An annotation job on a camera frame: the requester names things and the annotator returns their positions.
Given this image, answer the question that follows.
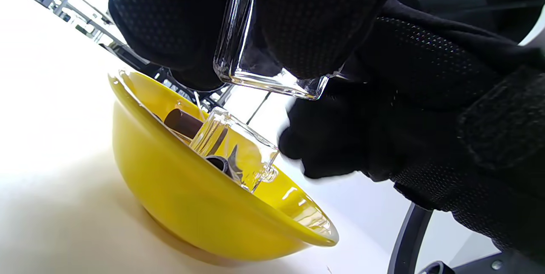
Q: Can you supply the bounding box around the person's left hand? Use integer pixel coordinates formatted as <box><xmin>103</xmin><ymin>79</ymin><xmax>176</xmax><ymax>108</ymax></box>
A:
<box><xmin>99</xmin><ymin>0</ymin><xmax>545</xmax><ymax>262</ymax></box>

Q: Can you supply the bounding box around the brown perfume bottle cap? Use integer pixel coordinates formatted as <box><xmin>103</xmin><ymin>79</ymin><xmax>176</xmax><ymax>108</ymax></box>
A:
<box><xmin>206</xmin><ymin>155</ymin><xmax>232</xmax><ymax>177</ymax></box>
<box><xmin>164</xmin><ymin>108</ymin><xmax>205</xmax><ymax>139</ymax></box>

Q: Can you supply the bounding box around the clear glass perfume bottle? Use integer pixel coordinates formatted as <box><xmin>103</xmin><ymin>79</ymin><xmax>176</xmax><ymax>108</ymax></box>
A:
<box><xmin>213</xmin><ymin>0</ymin><xmax>344</xmax><ymax>101</ymax></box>
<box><xmin>189</xmin><ymin>107</ymin><xmax>279</xmax><ymax>193</ymax></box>

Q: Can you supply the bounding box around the yellow bowl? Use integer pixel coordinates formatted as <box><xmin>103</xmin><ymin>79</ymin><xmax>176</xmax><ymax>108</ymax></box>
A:
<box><xmin>108</xmin><ymin>69</ymin><xmax>340</xmax><ymax>262</ymax></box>

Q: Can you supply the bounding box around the black and white tracking controller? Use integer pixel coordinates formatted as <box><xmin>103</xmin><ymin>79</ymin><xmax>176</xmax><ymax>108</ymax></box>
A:
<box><xmin>387</xmin><ymin>203</ymin><xmax>434</xmax><ymax>274</ymax></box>

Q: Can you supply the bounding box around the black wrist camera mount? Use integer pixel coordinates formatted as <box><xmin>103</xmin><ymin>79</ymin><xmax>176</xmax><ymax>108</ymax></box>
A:
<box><xmin>419</xmin><ymin>249</ymin><xmax>545</xmax><ymax>274</ymax></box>

